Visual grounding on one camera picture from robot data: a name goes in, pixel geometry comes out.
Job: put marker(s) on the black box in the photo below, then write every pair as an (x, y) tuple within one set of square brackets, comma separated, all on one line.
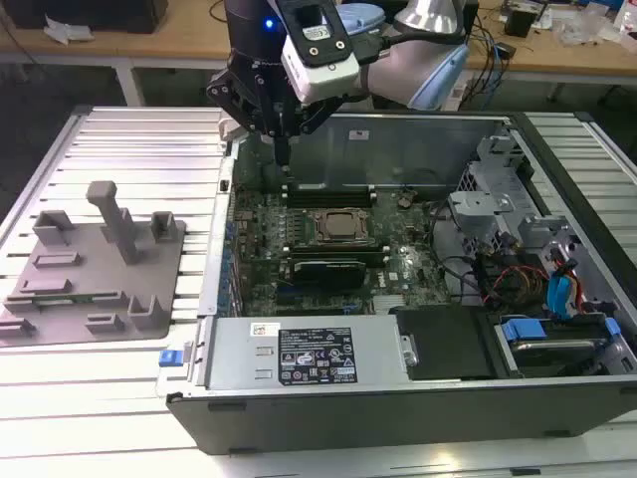
[(99, 15)]

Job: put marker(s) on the CPU socket with metal frame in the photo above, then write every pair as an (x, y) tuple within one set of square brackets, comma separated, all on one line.
[(341, 225)]

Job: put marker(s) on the black RAM slot bank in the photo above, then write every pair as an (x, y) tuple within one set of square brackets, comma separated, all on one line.
[(328, 199), (333, 252)]

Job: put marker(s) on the black graphics card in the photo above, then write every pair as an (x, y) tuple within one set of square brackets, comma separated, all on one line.
[(328, 273)]

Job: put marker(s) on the green RAM stick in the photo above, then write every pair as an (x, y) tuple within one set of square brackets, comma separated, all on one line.
[(64, 299), (311, 187)]

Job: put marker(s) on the round coin battery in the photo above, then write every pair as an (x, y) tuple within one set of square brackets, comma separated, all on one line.
[(404, 200)]

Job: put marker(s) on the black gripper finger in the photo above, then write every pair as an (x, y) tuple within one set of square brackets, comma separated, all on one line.
[(231, 97), (318, 112)]

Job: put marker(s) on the clear plastic bags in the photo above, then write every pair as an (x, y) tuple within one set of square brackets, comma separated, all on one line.
[(582, 30)]

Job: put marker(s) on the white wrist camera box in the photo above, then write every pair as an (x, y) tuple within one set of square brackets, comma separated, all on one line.
[(323, 74)]

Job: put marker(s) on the black power adapter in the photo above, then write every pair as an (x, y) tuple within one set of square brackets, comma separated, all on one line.
[(507, 51)]

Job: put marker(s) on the grey metal drive cage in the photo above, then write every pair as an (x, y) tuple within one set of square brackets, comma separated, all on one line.
[(478, 209)]

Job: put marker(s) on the blue case latch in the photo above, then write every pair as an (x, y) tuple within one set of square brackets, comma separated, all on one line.
[(169, 358)]

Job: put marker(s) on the silver chipset heatsink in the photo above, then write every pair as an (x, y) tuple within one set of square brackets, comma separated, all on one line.
[(389, 302)]

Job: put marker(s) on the hard disk in blue carrier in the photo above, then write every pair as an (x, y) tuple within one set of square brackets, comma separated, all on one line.
[(520, 331)]

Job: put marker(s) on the small black device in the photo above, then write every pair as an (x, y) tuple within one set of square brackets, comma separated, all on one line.
[(521, 21)]

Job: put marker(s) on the crumpled white paper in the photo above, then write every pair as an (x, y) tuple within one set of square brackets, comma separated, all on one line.
[(67, 31)]

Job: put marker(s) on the grey power supply unit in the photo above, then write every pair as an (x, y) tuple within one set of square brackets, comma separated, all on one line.
[(239, 358)]

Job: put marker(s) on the green motherboard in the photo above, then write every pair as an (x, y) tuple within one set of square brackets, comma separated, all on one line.
[(398, 249)]

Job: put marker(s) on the open black PC case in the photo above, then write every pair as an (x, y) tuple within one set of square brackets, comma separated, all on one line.
[(398, 418)]

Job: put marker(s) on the grey parts rack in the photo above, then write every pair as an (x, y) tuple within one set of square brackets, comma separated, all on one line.
[(99, 279)]

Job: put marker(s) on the white plastic case latch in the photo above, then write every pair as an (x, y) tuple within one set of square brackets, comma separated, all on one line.
[(229, 128)]

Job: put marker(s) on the black plastic shroud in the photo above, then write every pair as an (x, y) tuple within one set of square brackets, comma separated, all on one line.
[(443, 343)]

